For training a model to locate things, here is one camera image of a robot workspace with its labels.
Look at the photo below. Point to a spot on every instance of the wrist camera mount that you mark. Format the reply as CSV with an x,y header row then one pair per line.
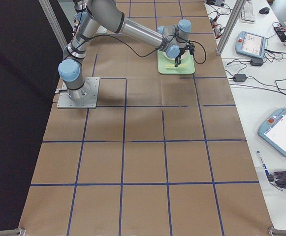
x,y
190,47

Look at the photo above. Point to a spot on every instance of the white pen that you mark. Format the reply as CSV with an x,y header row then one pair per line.
x,y
262,162

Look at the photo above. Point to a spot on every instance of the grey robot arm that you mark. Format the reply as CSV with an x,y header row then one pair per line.
x,y
80,8
173,40

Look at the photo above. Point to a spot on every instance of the yellow plastic fork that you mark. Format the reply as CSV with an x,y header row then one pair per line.
x,y
171,67

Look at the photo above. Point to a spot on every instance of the black computer mouse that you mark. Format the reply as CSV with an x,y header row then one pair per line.
x,y
264,11

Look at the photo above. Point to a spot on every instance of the black power adapter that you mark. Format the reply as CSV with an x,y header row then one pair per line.
x,y
256,62
238,78

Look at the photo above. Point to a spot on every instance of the teach pendant tablet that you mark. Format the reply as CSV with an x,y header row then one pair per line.
x,y
250,44
273,130

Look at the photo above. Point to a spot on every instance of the brown paper table cover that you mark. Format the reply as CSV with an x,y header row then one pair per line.
x,y
161,155

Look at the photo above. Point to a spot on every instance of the aluminium frame post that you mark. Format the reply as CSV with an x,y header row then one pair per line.
x,y
230,26

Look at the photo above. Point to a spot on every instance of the white keyboard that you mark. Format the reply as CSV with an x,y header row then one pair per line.
x,y
247,13

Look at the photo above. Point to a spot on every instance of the light green tray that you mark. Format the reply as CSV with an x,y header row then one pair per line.
x,y
162,62

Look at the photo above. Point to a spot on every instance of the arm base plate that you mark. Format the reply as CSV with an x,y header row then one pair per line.
x,y
86,97

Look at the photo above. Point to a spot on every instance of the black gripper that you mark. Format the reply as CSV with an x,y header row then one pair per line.
x,y
179,58

